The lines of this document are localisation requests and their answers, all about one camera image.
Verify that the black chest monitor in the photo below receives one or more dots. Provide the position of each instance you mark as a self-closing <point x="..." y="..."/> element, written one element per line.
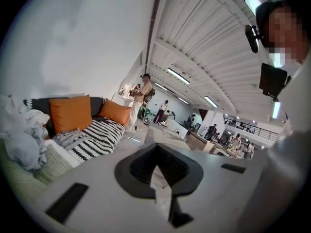
<point x="272" y="79"/>

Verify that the white round appliance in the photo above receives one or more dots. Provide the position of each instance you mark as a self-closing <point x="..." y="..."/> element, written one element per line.
<point x="177" y="133"/>

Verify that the white table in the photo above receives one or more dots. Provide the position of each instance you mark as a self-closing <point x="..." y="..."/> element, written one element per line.
<point x="121" y="101"/>

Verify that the pale green knit blanket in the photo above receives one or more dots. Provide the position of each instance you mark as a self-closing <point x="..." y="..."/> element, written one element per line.
<point x="53" y="159"/>

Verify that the orange cushion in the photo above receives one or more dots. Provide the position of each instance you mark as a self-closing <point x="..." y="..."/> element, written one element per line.
<point x="114" y="111"/>
<point x="70" y="113"/>

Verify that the person's cream printed shirt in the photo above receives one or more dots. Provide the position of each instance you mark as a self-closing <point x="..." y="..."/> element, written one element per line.
<point x="291" y="154"/>

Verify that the black white striped blanket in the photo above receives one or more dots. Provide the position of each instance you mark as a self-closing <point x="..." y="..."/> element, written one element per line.
<point x="102" y="135"/>

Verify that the ceiling light tubes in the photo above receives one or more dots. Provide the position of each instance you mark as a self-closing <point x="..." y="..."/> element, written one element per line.
<point x="178" y="76"/>

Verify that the person's face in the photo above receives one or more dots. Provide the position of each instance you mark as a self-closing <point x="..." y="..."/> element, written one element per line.
<point x="284" y="28"/>

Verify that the black head camera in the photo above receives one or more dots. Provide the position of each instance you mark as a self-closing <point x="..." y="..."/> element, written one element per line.
<point x="252" y="38"/>

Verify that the white crumpled cloth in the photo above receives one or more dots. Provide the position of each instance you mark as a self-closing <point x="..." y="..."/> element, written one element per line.
<point x="22" y="130"/>

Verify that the white counter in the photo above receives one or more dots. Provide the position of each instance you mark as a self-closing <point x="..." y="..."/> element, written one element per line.
<point x="167" y="127"/>

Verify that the brown wooden cabinet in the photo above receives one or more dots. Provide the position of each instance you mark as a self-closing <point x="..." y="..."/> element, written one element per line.
<point x="198" y="141"/>

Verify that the grey fringed throw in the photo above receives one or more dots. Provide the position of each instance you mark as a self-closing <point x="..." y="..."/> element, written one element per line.
<point x="68" y="137"/>

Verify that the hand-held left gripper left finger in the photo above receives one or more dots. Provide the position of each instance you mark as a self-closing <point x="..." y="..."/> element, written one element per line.
<point x="102" y="203"/>

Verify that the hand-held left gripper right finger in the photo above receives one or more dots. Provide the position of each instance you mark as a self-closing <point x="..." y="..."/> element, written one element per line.
<point x="213" y="193"/>

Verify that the black balcony railing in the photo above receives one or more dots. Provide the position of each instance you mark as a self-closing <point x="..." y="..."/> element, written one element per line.
<point x="252" y="128"/>

